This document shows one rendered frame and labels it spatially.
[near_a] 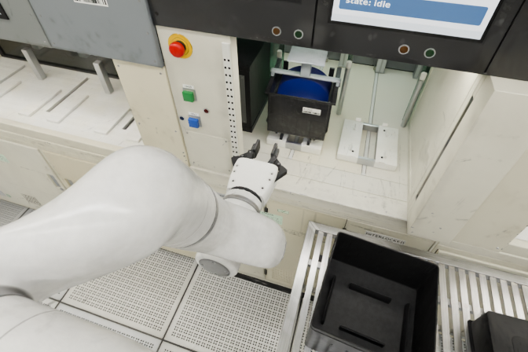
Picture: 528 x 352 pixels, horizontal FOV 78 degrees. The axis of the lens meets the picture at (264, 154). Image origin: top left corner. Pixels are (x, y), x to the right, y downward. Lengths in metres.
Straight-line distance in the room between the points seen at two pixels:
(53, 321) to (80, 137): 1.29
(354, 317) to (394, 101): 0.93
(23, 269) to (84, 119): 1.34
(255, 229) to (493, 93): 0.52
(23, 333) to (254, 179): 0.54
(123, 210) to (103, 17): 0.76
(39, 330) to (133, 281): 1.78
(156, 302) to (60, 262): 1.67
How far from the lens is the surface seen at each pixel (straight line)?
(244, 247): 0.53
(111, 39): 1.01
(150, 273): 2.03
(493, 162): 0.90
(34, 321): 0.27
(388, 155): 1.28
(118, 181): 0.28
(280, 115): 1.16
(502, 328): 1.12
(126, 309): 1.99
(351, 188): 1.18
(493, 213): 1.12
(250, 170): 0.73
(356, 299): 1.10
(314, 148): 1.24
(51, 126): 1.65
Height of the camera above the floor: 1.77
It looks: 46 degrees down
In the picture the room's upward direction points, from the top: straight up
